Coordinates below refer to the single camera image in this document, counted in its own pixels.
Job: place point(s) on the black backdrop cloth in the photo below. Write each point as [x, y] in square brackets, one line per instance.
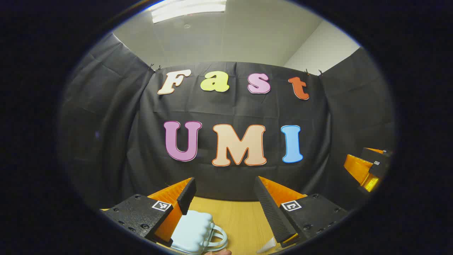
[230, 109]

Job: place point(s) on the light blue suitcase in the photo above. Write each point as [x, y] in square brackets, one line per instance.
[193, 230]

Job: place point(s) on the white skin care tube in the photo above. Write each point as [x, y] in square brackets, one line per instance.
[268, 247]

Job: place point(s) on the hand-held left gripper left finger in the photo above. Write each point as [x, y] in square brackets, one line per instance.
[187, 196]

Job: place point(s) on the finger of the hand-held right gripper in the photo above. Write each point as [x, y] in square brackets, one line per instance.
[384, 153]
[357, 168]

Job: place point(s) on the ceiling light panel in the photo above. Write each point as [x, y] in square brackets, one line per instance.
[187, 10]

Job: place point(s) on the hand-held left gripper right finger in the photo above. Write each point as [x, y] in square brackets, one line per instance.
[270, 209]

